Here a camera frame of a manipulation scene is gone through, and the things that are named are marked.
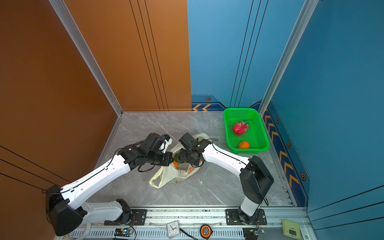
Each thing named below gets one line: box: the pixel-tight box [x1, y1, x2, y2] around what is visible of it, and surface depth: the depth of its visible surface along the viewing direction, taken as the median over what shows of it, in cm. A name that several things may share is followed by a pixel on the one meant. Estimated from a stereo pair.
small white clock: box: [167, 220, 180, 238], surface depth 70 cm
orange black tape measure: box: [200, 224, 214, 240], surface depth 68 cm
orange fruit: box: [238, 141, 250, 149], surface depth 96 cm
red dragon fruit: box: [231, 119, 249, 137], surface depth 101 cm
